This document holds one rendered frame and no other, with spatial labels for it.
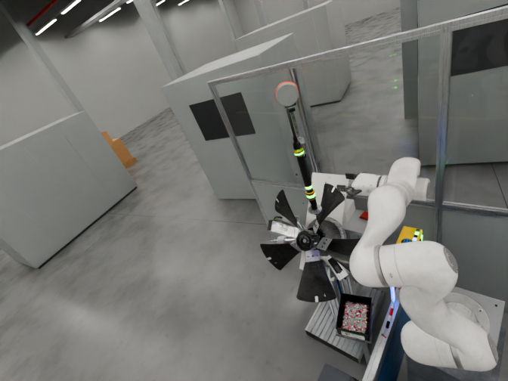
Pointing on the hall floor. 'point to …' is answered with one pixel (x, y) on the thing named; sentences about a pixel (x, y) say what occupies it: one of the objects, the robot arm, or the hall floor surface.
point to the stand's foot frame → (346, 346)
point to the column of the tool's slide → (300, 134)
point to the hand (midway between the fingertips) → (343, 181)
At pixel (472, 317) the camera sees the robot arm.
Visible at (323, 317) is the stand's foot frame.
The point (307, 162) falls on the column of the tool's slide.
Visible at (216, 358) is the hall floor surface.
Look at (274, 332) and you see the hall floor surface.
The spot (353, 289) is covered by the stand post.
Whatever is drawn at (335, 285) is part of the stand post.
